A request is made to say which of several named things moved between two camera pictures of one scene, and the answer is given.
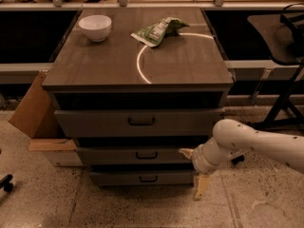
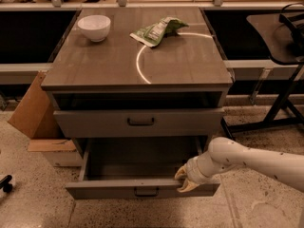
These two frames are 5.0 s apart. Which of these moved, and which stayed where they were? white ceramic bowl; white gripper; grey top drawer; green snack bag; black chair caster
Moved: white gripper
Stayed: black chair caster; grey top drawer; white ceramic bowl; green snack bag
